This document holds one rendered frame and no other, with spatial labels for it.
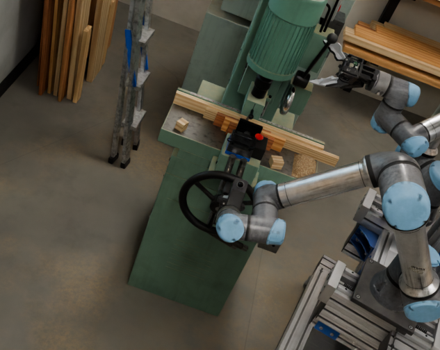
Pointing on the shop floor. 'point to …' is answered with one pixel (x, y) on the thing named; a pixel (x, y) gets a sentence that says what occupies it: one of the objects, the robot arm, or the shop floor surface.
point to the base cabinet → (186, 252)
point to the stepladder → (135, 80)
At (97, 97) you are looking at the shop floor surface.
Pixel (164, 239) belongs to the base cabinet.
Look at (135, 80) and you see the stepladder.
